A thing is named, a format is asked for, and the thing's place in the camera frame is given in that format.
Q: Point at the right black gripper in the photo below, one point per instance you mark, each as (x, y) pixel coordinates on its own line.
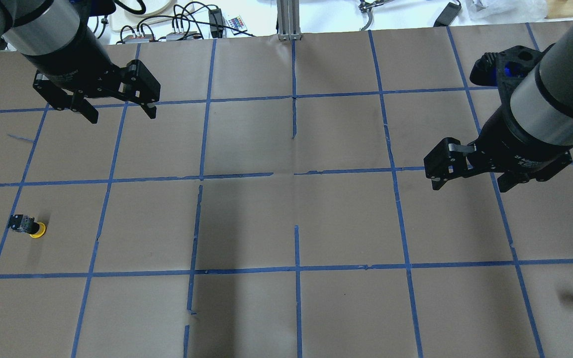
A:
(516, 144)

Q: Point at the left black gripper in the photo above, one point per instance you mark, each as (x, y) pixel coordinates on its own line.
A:
(74, 63)

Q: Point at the yellow push button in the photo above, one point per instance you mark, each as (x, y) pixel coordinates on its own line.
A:
(24, 224)

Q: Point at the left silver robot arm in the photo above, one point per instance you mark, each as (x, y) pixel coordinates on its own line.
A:
(39, 27)

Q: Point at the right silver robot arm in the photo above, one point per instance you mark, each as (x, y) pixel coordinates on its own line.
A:
(543, 102)

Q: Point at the colourful remote control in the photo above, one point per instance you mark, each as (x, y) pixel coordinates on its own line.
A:
(237, 24)

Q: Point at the black power adapter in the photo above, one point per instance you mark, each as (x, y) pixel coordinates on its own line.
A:
(448, 14)

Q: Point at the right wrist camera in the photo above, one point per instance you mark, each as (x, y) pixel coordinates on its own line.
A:
(505, 70)

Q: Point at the aluminium frame post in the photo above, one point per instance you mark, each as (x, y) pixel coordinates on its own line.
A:
(288, 20)

